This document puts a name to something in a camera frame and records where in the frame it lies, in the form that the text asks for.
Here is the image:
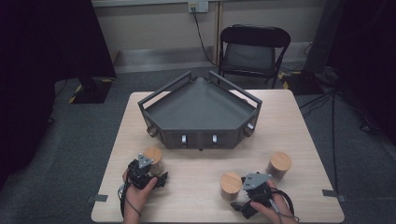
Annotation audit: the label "glass jar with brown nuts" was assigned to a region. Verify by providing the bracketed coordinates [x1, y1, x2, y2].
[219, 172, 244, 202]

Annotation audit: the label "person's left hand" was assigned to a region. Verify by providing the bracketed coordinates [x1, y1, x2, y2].
[121, 169, 159, 215]

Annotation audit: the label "grey tape strip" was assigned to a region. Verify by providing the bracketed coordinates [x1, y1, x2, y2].
[86, 193, 109, 203]
[321, 189, 347, 203]

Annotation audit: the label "dark grey corner rack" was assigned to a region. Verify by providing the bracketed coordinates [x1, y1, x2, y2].
[137, 70, 263, 152]

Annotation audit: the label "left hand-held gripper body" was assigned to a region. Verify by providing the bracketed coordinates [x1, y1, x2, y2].
[125, 153, 160, 190]

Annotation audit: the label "glass jar with pale nuts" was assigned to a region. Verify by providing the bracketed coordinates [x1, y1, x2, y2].
[143, 147, 165, 177]

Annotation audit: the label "grey curtain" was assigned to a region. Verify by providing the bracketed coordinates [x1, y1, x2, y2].
[303, 0, 347, 75]

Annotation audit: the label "black wall socket cable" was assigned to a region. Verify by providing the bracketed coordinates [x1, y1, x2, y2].
[191, 7, 219, 67]

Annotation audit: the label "right hand-held gripper cable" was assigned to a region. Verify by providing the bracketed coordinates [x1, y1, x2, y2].
[269, 188, 301, 224]

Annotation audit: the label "person's right hand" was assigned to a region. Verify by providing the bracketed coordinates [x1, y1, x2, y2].
[249, 179, 297, 224]

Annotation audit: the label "left hand-held gripper cable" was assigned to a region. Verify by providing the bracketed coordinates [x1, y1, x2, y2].
[117, 183, 143, 218]

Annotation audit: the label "black curtain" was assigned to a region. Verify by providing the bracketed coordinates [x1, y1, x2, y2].
[326, 0, 396, 147]
[0, 0, 118, 191]

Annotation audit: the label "black folding chair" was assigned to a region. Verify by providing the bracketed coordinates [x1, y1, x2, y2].
[218, 23, 292, 90]

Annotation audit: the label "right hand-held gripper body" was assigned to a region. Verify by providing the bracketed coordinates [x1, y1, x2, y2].
[241, 172, 274, 209]

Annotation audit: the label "black stand base yellow stripes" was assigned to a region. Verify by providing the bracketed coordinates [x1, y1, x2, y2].
[280, 70, 325, 96]
[67, 77, 115, 105]

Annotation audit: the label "glass jar with wooden lid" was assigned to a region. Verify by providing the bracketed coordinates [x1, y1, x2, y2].
[267, 151, 293, 180]

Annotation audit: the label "hand-held gripper cable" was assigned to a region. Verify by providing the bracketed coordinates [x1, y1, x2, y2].
[269, 188, 301, 224]
[117, 183, 143, 218]

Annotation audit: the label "white wall socket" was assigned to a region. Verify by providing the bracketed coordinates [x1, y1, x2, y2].
[187, 0, 210, 14]

